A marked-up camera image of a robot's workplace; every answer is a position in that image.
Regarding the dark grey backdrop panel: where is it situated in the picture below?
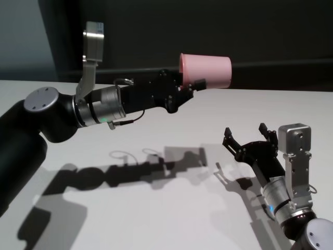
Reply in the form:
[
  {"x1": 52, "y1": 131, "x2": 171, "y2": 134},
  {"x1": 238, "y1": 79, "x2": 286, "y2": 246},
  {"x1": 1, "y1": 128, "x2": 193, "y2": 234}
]
[{"x1": 80, "y1": 0, "x2": 333, "y2": 69}]

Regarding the right gripper cable with plug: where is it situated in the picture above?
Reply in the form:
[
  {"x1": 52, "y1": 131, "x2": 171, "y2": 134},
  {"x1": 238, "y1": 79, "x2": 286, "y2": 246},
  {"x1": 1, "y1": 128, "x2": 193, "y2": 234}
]
[{"x1": 256, "y1": 193, "x2": 273, "y2": 213}]

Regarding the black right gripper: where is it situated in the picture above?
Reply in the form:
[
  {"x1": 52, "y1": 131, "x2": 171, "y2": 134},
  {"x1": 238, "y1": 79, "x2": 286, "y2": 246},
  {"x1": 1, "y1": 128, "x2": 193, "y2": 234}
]
[{"x1": 222, "y1": 122, "x2": 287, "y2": 183}]

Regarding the black frame post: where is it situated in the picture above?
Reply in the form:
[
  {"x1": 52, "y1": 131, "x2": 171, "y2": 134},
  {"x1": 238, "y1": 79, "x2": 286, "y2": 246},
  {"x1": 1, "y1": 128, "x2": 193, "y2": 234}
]
[{"x1": 65, "y1": 0, "x2": 88, "y2": 79}]

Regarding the pink plastic cup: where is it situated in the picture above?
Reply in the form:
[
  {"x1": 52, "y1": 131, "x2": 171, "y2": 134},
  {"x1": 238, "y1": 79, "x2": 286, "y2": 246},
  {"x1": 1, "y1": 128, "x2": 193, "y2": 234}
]
[{"x1": 178, "y1": 53, "x2": 233, "y2": 90}]

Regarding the gripper cable with plug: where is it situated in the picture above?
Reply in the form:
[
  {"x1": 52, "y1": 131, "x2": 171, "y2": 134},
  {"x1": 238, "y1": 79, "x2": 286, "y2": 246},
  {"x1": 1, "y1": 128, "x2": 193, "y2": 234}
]
[
  {"x1": 108, "y1": 108, "x2": 146, "y2": 131},
  {"x1": 256, "y1": 193, "x2": 273, "y2": 213}
]

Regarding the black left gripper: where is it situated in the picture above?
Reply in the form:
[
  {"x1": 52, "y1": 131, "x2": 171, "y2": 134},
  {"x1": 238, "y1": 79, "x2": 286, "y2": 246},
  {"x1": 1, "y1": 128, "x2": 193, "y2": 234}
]
[{"x1": 120, "y1": 68, "x2": 208, "y2": 114}]

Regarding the left gripper cable with plug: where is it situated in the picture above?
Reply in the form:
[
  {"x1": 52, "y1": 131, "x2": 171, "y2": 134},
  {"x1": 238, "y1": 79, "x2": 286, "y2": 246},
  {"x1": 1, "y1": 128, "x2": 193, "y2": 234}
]
[{"x1": 108, "y1": 108, "x2": 146, "y2": 131}]

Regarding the slim grey frame bar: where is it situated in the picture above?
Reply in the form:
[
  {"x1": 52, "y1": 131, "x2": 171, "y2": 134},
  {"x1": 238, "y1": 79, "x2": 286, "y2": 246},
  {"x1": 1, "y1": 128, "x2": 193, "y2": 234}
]
[{"x1": 59, "y1": 61, "x2": 333, "y2": 92}]

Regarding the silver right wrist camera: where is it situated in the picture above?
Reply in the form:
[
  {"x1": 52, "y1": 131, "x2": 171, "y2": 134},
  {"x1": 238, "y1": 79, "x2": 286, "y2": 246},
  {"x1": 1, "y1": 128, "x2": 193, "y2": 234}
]
[{"x1": 277, "y1": 121, "x2": 313, "y2": 207}]

